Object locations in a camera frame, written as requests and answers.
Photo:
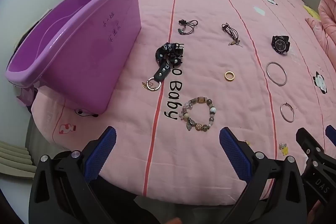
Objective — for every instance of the pink printed quilt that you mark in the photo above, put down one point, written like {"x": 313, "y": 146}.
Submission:
{"x": 210, "y": 3}

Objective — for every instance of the black wristwatch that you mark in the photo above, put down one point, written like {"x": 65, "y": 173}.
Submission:
{"x": 279, "y": 44}

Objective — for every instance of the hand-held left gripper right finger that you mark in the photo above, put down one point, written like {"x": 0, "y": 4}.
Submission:
{"x": 233, "y": 153}

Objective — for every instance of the yellow cloth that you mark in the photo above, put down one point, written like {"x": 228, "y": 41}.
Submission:
{"x": 312, "y": 11}

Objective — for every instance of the pink padded jacket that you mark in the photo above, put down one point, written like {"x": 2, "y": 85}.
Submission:
{"x": 326, "y": 13}

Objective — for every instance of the large silver bangle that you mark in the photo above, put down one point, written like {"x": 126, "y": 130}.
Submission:
{"x": 267, "y": 70}

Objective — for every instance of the small gold charm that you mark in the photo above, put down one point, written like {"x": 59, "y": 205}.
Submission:
{"x": 248, "y": 143}

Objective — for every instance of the small silver hoop bangle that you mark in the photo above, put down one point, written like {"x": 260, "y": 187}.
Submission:
{"x": 281, "y": 111}

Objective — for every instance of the purple plastic basin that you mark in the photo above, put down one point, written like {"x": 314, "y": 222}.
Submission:
{"x": 86, "y": 37}

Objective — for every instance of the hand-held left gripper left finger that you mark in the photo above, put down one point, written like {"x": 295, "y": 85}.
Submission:
{"x": 101, "y": 153}

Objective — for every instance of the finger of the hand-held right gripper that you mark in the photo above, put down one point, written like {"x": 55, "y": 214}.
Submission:
{"x": 331, "y": 134}
{"x": 311, "y": 144}

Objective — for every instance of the beige ribbed cushion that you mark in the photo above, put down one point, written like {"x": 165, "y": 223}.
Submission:
{"x": 15, "y": 161}

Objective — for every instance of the yellow flower charm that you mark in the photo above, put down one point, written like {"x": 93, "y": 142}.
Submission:
{"x": 284, "y": 151}

